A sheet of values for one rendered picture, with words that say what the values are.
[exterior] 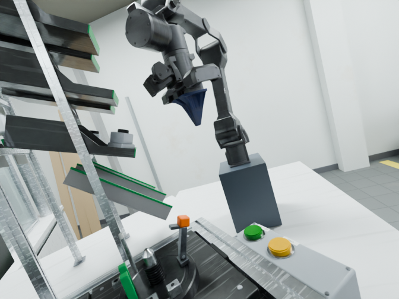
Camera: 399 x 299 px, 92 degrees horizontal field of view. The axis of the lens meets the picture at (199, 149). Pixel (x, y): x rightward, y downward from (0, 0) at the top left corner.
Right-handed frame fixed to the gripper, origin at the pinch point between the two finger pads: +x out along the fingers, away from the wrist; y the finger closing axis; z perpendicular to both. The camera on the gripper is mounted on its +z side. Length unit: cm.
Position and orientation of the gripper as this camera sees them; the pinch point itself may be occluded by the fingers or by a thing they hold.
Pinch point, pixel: (193, 110)
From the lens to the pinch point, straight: 43.8
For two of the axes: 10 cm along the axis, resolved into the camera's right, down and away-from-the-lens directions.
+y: 4.5, 0.0, -8.9
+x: 3.0, 9.4, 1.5
